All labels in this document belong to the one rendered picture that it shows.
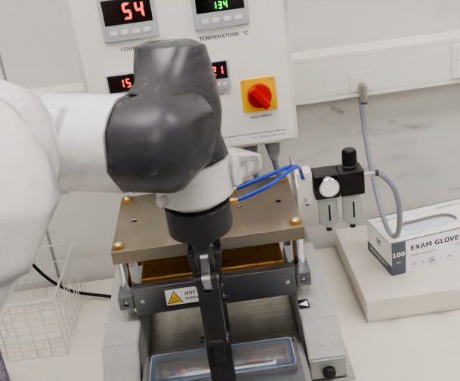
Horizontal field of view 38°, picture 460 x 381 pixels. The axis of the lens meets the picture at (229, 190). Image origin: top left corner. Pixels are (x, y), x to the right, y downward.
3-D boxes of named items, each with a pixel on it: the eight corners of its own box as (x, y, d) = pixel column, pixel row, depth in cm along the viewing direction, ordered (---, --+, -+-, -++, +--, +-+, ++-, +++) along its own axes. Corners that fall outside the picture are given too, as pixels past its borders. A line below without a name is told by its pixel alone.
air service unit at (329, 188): (296, 228, 121) (288, 152, 115) (376, 217, 121) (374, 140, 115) (301, 243, 117) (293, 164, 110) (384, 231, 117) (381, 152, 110)
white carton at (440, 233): (367, 248, 146) (365, 218, 143) (464, 225, 150) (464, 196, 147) (391, 277, 135) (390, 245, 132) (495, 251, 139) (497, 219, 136)
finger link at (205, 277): (212, 235, 78) (212, 244, 73) (219, 278, 79) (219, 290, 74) (191, 237, 78) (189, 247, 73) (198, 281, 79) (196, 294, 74)
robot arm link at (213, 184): (146, 177, 71) (155, 223, 73) (266, 161, 71) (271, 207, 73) (152, 136, 82) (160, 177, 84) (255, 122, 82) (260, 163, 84)
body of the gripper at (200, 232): (165, 188, 81) (177, 255, 85) (162, 221, 73) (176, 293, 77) (227, 180, 81) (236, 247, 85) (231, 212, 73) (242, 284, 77)
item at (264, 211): (134, 227, 119) (120, 160, 114) (308, 204, 119) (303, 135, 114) (122, 308, 97) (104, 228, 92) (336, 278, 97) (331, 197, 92)
